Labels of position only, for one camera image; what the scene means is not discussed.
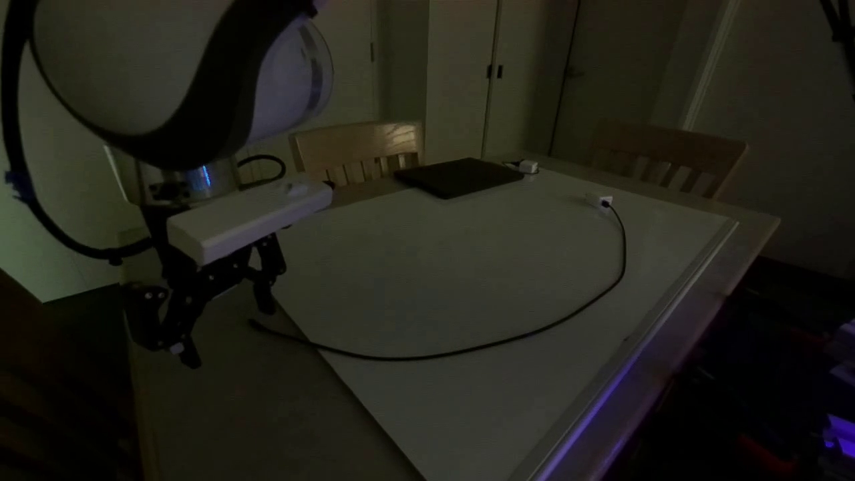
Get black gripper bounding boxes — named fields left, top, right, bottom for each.
left=122, top=199, right=287, bottom=372

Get black charger cable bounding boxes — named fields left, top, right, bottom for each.
left=245, top=204, right=629, bottom=365

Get white robot base blue lights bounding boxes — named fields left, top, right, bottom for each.
left=818, top=316, right=855, bottom=465

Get white table mat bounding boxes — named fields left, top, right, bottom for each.
left=263, top=166, right=743, bottom=481

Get black closed laptop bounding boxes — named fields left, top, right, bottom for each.
left=392, top=155, right=529, bottom=204

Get white room door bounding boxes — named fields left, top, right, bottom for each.
left=309, top=0, right=384, bottom=131

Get white closet door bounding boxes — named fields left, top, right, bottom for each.
left=425, top=0, right=497, bottom=169
left=482, top=0, right=581, bottom=162

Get thick black arm hose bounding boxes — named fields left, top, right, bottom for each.
left=0, top=0, right=154, bottom=264

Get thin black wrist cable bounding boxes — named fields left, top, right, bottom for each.
left=231, top=151, right=290, bottom=191

